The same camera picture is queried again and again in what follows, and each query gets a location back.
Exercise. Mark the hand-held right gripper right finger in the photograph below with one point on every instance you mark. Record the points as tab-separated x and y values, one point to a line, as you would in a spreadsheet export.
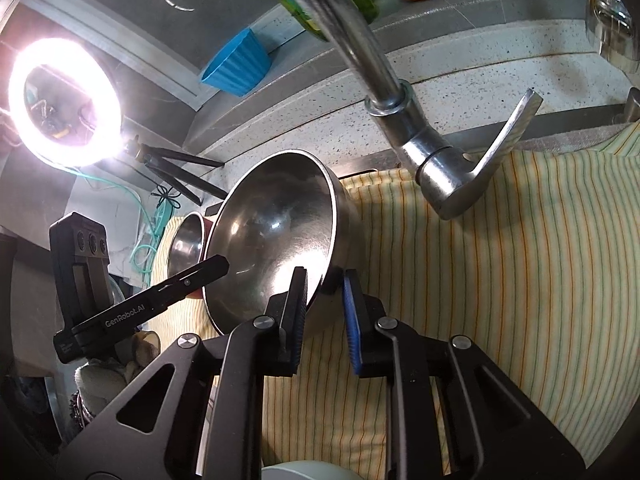
352	320

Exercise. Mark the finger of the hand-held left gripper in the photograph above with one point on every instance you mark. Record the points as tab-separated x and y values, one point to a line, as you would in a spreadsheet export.
200	275

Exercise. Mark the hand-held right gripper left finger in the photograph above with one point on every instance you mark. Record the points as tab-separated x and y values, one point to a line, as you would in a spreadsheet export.
299	320

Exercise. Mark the large stainless steel bowl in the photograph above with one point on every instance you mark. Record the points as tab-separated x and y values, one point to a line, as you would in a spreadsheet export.
270	220

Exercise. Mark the person's left hand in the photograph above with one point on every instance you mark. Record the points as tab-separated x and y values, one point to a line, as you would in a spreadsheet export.
112	372

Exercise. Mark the red steel bowl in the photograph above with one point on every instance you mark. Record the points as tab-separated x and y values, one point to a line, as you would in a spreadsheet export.
185	245

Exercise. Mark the black tripod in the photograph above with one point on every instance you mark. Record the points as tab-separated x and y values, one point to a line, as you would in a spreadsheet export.
195	161

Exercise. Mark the white ceramic bowl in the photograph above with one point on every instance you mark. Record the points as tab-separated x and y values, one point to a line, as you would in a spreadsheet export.
305	472

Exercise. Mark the yellow striped cloth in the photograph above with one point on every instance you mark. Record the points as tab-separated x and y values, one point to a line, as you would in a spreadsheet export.
500	260

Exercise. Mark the blue ribbed cup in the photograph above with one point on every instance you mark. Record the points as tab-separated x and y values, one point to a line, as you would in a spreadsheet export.
235	62

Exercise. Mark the window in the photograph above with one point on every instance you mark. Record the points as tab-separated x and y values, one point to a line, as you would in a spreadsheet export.
150	25

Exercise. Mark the chrome faucet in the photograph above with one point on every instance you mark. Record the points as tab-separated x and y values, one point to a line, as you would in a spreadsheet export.
350	35

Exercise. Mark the flexible faucet sprayer head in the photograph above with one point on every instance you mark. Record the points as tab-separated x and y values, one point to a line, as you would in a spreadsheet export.
612	20

